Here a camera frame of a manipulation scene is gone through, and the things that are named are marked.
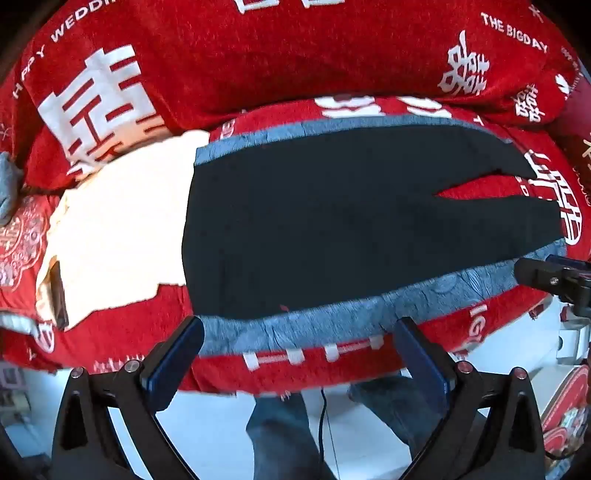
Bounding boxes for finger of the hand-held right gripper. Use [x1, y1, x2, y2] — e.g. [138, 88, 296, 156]
[514, 257, 571, 296]

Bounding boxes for red cushion with white ornament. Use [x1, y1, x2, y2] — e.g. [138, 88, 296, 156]
[0, 194, 62, 291]

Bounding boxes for white cloth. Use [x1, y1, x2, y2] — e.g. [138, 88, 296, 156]
[34, 130, 211, 332]

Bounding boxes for grey patterned cloth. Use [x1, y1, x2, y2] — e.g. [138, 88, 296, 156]
[193, 113, 565, 357]

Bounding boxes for red printed blanket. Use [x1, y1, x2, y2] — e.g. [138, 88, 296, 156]
[0, 0, 591, 398]

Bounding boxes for red decorated box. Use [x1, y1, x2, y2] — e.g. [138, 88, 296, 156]
[539, 364, 591, 462]

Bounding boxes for small grey cloth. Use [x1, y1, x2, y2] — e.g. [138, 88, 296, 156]
[0, 151, 25, 227]

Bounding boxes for black cable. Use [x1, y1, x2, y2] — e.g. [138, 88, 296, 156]
[320, 388, 340, 480]

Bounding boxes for person's legs in jeans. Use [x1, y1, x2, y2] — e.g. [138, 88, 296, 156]
[246, 393, 338, 480]

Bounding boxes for black pants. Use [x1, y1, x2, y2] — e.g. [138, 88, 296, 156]
[181, 124, 565, 320]

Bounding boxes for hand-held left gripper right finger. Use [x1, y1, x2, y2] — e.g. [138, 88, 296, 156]
[394, 316, 546, 480]

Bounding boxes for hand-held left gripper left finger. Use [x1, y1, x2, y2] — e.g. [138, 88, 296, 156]
[51, 316, 206, 480]

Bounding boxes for person's right leg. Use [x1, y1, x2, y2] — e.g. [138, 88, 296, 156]
[347, 375, 445, 462]

